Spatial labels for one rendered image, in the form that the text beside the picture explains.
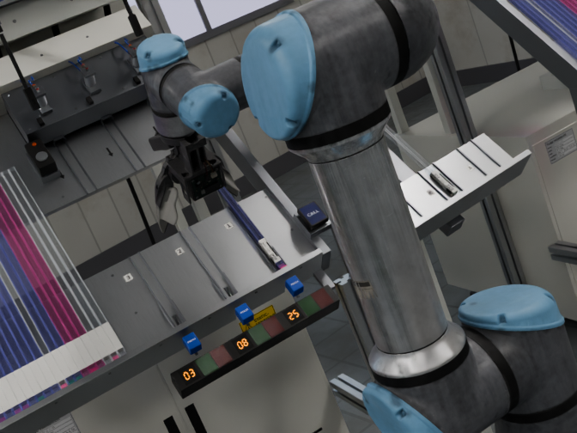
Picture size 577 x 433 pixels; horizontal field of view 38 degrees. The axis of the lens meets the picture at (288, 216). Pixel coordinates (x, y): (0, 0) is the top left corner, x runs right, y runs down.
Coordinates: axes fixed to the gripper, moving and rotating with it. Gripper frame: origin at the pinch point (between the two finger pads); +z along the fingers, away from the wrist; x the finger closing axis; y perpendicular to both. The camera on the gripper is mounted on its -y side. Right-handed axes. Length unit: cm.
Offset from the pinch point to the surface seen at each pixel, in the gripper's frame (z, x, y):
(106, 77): -4.2, 3.7, -47.5
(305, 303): 19.6, 10.8, 14.2
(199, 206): 43, 18, -51
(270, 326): 19.8, 2.8, 14.8
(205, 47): 174, 146, -338
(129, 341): 16.0, -20.3, 4.6
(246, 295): 15.4, 1.9, 9.0
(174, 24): 154, 132, -344
